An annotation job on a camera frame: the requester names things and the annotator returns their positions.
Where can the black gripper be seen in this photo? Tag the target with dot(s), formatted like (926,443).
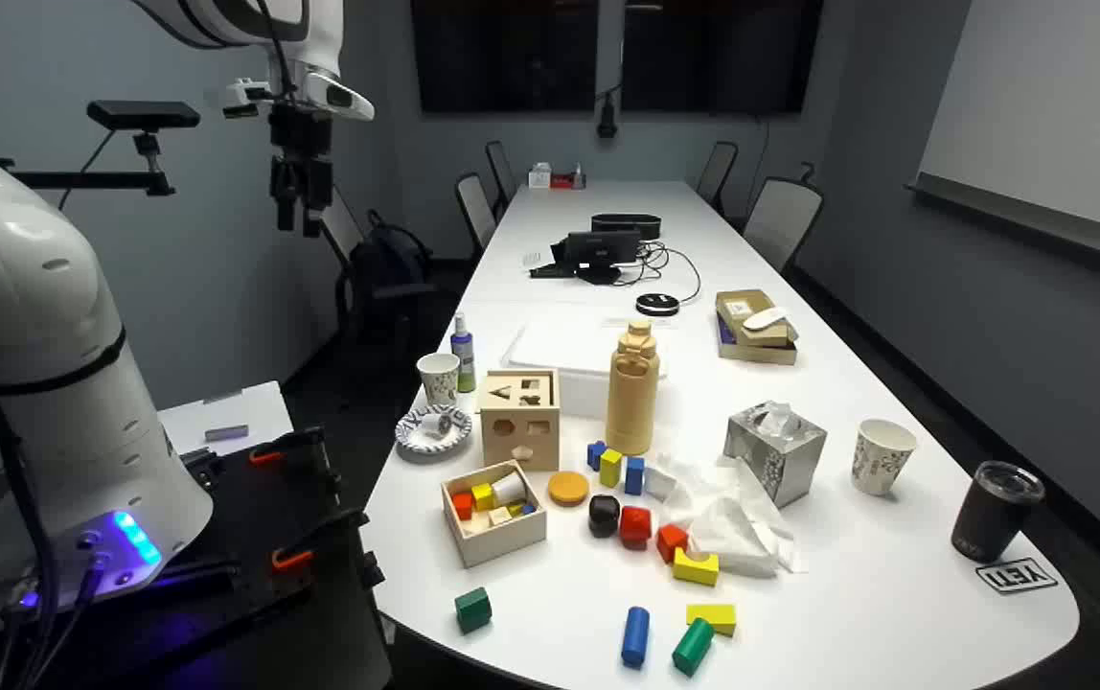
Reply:
(300,144)

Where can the blue lobed block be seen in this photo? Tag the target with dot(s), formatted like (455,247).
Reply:
(597,453)

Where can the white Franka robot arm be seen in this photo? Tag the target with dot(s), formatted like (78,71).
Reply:
(36,320)

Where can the small grey flat object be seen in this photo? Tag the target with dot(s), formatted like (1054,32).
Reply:
(228,435)

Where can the small white box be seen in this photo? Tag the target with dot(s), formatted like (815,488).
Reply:
(537,178)

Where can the wooden shape sorter box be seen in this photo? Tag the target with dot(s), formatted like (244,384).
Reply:
(518,419)

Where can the wooden tray box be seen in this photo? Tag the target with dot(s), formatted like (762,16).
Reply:
(495,541)

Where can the open wooden box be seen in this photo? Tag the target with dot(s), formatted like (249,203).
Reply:
(732,333)

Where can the white item in wooden box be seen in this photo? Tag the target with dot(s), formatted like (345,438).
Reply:
(765,320)

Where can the grey patterned tissue box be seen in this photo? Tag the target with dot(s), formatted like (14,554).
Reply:
(777,448)

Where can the black office chair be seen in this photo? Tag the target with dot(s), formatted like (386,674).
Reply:
(341,235)

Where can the black backpack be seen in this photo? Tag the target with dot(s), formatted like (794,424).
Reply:
(387,258)

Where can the grey office chair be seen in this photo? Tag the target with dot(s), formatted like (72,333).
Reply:
(717,171)
(782,214)
(500,164)
(478,210)

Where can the white paper sheets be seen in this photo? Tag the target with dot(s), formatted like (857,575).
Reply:
(225,411)

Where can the white paper cup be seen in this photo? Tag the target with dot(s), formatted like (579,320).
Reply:
(438,375)

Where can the small spray bottle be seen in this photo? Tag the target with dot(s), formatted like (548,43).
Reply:
(461,360)

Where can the orange clamp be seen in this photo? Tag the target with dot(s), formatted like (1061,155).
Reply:
(266,456)
(291,555)

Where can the small red item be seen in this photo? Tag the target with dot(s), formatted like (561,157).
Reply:
(570,178)

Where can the black cart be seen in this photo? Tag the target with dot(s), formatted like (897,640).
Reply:
(281,512)

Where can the black flat device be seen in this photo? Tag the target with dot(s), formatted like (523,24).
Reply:
(626,224)

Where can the small red block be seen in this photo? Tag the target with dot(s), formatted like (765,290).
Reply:
(461,504)

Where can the small yellow block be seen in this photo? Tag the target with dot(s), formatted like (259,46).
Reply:
(484,492)

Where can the white cylinder block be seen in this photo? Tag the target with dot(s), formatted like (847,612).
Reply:
(510,484)

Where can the yellow wedge block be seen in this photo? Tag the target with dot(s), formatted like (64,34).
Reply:
(507,516)

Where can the black round puck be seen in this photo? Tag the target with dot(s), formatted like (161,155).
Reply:
(656,304)

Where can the small blue block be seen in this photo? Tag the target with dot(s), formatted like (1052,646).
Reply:
(527,508)

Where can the tall wooden bottle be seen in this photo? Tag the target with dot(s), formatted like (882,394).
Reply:
(633,387)

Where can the orange wooden disc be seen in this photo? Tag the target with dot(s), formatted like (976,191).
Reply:
(570,488)

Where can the black block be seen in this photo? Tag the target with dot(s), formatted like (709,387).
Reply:
(604,516)

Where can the green block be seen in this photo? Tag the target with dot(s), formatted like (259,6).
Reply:
(691,649)
(472,612)

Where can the red-orange block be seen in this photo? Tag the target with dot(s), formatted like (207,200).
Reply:
(671,541)

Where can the white crumpled tissue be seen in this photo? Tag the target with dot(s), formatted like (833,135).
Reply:
(732,522)

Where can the blue cylinder block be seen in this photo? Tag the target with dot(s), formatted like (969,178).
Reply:
(633,637)

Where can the patterned paper cup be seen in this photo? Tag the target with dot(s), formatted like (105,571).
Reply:
(882,456)

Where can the dark tumbler cup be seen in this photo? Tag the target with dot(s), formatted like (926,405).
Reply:
(993,512)

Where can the white whiteboard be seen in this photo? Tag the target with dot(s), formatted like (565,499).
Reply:
(1061,117)

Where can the black and white tag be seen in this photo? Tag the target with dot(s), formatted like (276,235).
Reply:
(1013,575)

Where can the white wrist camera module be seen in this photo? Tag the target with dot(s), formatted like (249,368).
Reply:
(245,95)

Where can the black camera bar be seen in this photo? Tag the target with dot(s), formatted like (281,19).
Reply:
(143,111)

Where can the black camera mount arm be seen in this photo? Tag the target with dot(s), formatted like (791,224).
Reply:
(74,178)

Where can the black wall monitor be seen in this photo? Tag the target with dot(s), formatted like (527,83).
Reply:
(504,49)
(721,49)

